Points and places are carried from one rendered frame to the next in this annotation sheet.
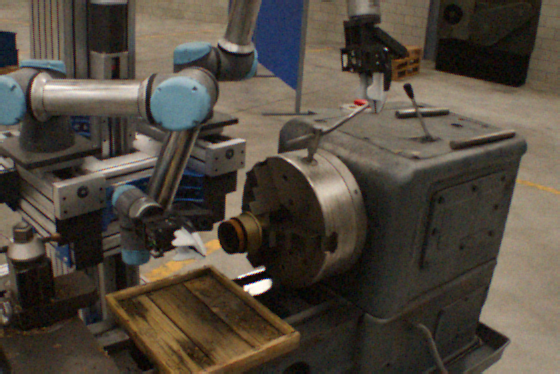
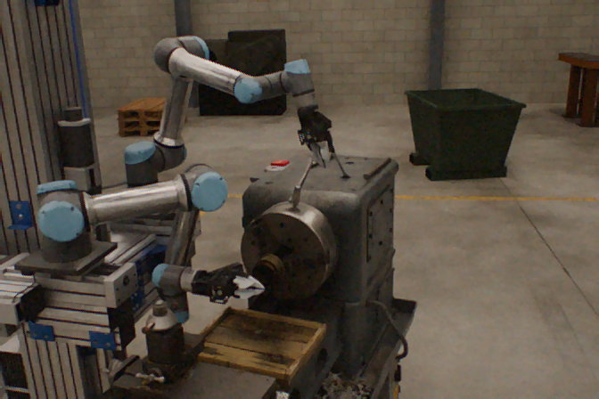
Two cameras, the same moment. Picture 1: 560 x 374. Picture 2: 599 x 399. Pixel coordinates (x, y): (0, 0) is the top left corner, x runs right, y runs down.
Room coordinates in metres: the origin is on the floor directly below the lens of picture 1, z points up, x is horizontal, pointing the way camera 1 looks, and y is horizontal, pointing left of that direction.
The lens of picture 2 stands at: (-0.44, 0.75, 1.87)
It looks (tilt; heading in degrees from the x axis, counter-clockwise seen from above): 19 degrees down; 334
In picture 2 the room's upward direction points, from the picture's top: 2 degrees counter-clockwise
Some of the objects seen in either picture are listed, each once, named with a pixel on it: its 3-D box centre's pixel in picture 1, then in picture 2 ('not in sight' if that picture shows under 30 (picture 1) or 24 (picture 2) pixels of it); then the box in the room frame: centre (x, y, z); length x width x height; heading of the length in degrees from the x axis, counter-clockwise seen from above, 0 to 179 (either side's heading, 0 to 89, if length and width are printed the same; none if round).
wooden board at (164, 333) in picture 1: (198, 321); (255, 342); (1.07, 0.17, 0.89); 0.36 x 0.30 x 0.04; 41
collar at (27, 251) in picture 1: (24, 244); (160, 317); (0.91, 0.48, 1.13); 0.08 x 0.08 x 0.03
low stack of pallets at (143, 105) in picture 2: (385, 59); (153, 116); (9.45, -1.53, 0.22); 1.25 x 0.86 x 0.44; 149
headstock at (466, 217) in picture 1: (399, 191); (324, 218); (1.52, -0.33, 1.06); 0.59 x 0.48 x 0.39; 131
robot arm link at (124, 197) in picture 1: (133, 205); (172, 278); (1.26, 0.36, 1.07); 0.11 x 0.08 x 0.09; 40
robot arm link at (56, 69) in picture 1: (42, 83); (59, 202); (1.40, 0.64, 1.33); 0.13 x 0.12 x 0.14; 176
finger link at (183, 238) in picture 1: (185, 242); (246, 284); (1.05, 0.19, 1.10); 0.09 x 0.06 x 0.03; 40
